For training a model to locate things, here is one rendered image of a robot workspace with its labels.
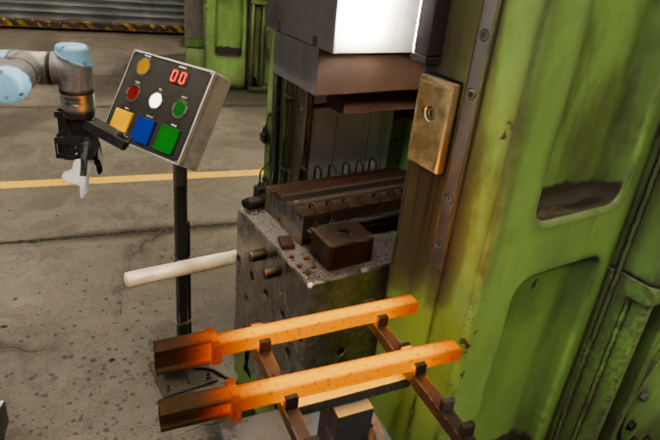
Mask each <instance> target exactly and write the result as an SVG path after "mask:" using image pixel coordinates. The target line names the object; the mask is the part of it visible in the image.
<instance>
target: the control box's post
mask: <svg viewBox="0 0 660 440"><path fill-rule="evenodd" d="M173 183H174V218H175V256H176V257H177V259H183V258H188V198H187V185H188V169H187V168H184V167H181V166H178V165H176V164H173ZM176 312H177V320H178V322H179V323H183V322H187V321H189V300H188V275H184V276H179V277H176ZM186 334H189V324H185V325H181V326H179V325H177V336H181V335H186Z"/></svg>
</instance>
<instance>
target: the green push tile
mask: <svg viewBox="0 0 660 440"><path fill-rule="evenodd" d="M181 133H182V131H179V130H177V129H174V128H171V127H168V126H166V125H161V128H160V130H159V133H158V135H157V138H156V140H155V143H154V145H153V147H152V148H153V149H155V150H158V151H160V152H163V153H165V154H168V155H170V156H172V155H173V153H174V150H175V148H176V145H177V143H178V140H179V138H180V135H181Z"/></svg>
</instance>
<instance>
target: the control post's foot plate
mask: <svg viewBox="0 0 660 440"><path fill-rule="evenodd" d="M153 363H154V360H153V361H151V362H150V363H149V367H150V371H151V373H152V374H153V376H154V382H155V383H156V385H157V386H158V387H159V390H160V393H161V394H162V396H163V398H169V397H174V396H178V395H181V394H187V393H190V392H192V391H194V390H196V389H199V388H203V387H207V386H209V385H211V384H213V383H217V382H218V381H219V380H218V378H217V376H216V375H215V374H214V372H213V371H210V370H204V369H193V368H189V371H188V370H187V369H184V370H182V372H183V374H180V373H179V371H175V372H171V373H166V374H162V375H157V376H156V372H155V368H154V364H153Z"/></svg>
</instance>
